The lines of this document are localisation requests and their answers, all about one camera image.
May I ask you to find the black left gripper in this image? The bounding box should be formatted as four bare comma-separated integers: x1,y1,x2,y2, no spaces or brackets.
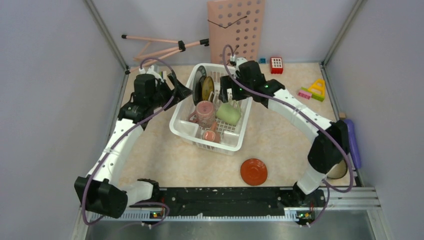
149,72,193,111

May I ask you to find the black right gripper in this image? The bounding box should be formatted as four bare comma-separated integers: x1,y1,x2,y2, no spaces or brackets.
219,74,253,103

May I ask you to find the yellow patterned plate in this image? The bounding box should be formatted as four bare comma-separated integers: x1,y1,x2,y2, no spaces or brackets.
201,76,215,101

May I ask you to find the white plate green patterned rim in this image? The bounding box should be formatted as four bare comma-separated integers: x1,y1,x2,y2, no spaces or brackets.
192,65,207,106

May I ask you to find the light green mug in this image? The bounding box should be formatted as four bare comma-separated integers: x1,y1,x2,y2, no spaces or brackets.
215,100,242,126

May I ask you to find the pink patterned mug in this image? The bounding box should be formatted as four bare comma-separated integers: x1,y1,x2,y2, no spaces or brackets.
187,100,216,129

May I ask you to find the pink mug white interior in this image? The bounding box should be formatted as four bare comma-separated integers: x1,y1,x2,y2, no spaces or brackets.
202,121,221,144

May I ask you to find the orange saucer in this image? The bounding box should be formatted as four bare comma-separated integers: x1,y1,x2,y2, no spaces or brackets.
240,158,268,186

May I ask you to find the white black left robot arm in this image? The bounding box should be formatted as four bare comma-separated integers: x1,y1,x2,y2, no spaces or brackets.
74,68,192,219

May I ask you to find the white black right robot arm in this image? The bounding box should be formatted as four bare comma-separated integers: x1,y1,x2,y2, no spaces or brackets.
219,55,350,206

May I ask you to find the white plastic dish rack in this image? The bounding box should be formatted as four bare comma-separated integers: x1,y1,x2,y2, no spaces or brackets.
169,63,253,155

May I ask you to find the pink tripod stand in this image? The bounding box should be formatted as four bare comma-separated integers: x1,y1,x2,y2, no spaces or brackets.
112,28,210,75

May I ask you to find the red white toy block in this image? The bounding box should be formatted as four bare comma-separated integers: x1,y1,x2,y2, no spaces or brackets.
269,57,284,75

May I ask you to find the pink perforated board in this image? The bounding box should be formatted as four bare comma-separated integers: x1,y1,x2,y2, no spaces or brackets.
206,0,266,64

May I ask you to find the pink green toy brick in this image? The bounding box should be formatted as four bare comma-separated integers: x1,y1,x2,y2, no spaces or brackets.
298,87,325,102

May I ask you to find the yellow triangle toy block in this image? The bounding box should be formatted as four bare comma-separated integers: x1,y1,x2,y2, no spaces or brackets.
307,79,326,102

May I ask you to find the purple bottle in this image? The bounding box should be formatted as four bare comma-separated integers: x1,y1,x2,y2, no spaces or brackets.
343,119,362,169

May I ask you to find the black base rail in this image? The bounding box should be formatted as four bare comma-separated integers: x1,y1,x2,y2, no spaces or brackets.
149,187,325,217

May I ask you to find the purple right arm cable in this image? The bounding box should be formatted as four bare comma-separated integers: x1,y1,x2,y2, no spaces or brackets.
221,44,355,228

